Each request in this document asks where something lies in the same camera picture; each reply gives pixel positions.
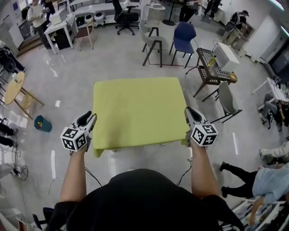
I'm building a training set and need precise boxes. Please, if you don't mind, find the wooden chair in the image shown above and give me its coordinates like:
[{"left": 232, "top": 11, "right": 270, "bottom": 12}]
[{"left": 74, "top": 21, "right": 96, "bottom": 51}]

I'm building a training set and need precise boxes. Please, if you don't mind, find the black pole stand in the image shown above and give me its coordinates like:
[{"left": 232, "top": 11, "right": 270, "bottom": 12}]
[{"left": 162, "top": 0, "right": 177, "bottom": 27}]

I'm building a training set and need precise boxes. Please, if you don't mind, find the round white table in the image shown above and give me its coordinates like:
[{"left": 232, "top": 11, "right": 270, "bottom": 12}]
[{"left": 144, "top": 3, "right": 167, "bottom": 26}]

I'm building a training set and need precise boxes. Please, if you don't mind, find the teal waste bin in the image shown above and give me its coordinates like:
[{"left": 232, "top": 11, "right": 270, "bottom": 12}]
[{"left": 34, "top": 115, "right": 53, "bottom": 133}]

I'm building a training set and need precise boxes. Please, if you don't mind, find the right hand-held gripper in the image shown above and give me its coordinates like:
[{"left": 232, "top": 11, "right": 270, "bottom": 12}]
[{"left": 184, "top": 106, "right": 219, "bottom": 148}]

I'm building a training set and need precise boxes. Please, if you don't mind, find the white side table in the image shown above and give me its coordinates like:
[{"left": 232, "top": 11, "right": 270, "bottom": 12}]
[{"left": 251, "top": 77, "right": 289, "bottom": 102}]

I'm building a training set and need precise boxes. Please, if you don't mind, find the yellow-green tablecloth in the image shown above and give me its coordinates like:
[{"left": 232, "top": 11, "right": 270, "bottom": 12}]
[{"left": 92, "top": 77, "right": 191, "bottom": 158}]

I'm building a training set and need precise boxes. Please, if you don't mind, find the grey chair with dark legs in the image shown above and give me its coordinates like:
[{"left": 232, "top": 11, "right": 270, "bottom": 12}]
[{"left": 139, "top": 22, "right": 169, "bottom": 68}]

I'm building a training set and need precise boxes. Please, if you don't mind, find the black cable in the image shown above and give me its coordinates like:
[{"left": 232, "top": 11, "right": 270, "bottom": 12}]
[
  {"left": 84, "top": 166, "right": 103, "bottom": 187},
  {"left": 176, "top": 157, "right": 192, "bottom": 186}
]

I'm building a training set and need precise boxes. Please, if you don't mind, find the white storage shelf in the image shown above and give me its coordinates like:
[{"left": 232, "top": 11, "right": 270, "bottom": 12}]
[{"left": 232, "top": 198, "right": 289, "bottom": 231}]

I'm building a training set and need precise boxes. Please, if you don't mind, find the navy blue chair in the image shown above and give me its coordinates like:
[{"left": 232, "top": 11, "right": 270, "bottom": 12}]
[{"left": 169, "top": 22, "right": 196, "bottom": 69}]

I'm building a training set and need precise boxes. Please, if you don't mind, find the small grey cabinet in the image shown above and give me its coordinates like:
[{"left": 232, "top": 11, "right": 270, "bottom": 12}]
[{"left": 234, "top": 22, "right": 256, "bottom": 50}]

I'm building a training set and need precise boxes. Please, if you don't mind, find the white cable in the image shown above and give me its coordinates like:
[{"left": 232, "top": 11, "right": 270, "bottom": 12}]
[{"left": 46, "top": 177, "right": 58, "bottom": 197}]

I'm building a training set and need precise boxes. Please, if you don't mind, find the black office chair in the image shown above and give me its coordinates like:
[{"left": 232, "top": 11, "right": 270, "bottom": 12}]
[
  {"left": 112, "top": 0, "right": 140, "bottom": 36},
  {"left": 32, "top": 207, "right": 56, "bottom": 229}
]

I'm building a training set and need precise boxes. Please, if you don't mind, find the black box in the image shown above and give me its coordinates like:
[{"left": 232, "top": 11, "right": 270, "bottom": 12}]
[{"left": 55, "top": 28, "right": 75, "bottom": 51}]

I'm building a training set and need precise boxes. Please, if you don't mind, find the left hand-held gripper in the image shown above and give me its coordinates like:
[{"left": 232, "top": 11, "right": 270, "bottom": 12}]
[{"left": 60, "top": 111, "right": 98, "bottom": 154}]

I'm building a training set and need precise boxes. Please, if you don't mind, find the grey chair with black frame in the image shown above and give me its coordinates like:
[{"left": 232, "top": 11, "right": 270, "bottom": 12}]
[{"left": 201, "top": 80, "right": 243, "bottom": 124}]

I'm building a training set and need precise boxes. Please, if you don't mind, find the round wooden table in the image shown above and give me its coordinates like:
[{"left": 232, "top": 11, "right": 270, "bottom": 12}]
[{"left": 4, "top": 71, "right": 45, "bottom": 120}]

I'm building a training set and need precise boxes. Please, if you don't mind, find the white desk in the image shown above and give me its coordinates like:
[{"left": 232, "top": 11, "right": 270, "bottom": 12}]
[{"left": 43, "top": 13, "right": 76, "bottom": 55}]

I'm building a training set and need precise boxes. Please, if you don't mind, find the person's left forearm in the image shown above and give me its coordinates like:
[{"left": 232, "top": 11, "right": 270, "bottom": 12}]
[{"left": 60, "top": 150, "right": 88, "bottom": 203}]

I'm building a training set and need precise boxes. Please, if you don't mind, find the person's right forearm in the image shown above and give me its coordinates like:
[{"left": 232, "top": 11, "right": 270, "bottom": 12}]
[{"left": 189, "top": 141, "right": 221, "bottom": 199}]

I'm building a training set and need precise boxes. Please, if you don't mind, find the brown perforated metal table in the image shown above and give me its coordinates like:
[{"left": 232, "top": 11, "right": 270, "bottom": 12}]
[{"left": 186, "top": 47, "right": 238, "bottom": 98}]

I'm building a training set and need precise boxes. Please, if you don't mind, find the white shelf rack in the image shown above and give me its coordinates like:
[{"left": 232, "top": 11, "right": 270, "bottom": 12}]
[{"left": 69, "top": 2, "right": 145, "bottom": 27}]

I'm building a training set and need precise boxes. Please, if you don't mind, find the person's black shirt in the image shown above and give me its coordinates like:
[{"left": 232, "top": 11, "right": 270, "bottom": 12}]
[{"left": 46, "top": 168, "right": 244, "bottom": 231}]

